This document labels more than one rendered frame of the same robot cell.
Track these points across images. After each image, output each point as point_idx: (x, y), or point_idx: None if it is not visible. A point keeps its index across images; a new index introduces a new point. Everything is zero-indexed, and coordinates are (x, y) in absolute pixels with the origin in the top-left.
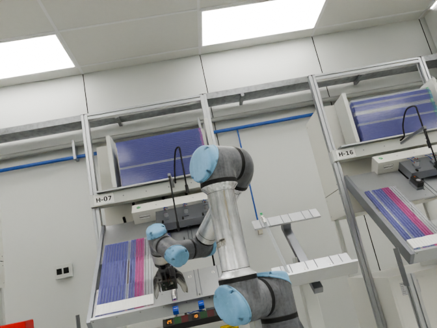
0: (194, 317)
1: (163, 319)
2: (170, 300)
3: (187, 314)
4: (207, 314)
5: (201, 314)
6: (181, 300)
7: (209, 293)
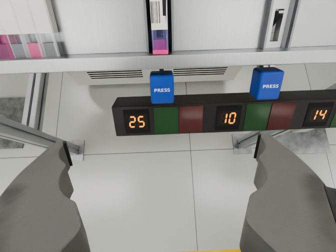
0: (222, 123)
1: (114, 108)
2: (138, 19)
3: (202, 106)
4: (267, 120)
5: (249, 116)
6: (192, 61)
7: (328, 52)
